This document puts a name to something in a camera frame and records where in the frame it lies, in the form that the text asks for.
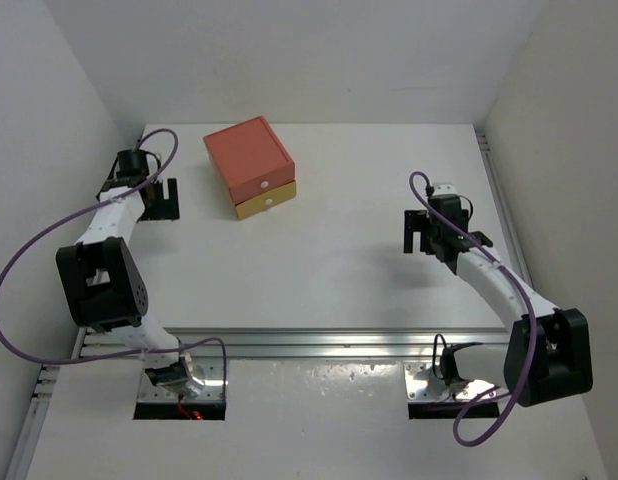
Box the orange drawer box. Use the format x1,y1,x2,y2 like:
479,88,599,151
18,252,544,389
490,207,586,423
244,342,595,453
203,116,295,204

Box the yellow drawer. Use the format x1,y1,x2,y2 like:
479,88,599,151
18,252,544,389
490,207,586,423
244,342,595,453
234,181,297,220

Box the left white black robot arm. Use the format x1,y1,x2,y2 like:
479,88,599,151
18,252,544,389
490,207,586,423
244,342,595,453
56,149,194,395

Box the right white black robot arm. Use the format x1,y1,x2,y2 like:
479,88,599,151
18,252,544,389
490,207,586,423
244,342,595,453
403,194,593,407

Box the white front cover panel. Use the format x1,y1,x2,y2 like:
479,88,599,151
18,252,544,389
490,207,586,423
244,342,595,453
28,360,606,479

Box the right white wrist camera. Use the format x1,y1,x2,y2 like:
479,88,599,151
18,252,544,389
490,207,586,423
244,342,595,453
430,182,458,198

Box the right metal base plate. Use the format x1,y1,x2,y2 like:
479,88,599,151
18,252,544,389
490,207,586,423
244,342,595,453
403,360,494,404

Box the metal base plate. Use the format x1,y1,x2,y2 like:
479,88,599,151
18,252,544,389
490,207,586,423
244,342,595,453
137,360,227,405
403,360,494,404

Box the aluminium rail frame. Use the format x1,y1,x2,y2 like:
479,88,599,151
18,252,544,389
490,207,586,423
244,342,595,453
3,132,573,480

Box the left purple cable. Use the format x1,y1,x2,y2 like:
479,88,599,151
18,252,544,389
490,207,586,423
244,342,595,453
0,128,228,396

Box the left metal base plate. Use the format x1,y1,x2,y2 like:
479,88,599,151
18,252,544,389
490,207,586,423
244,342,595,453
137,360,227,405

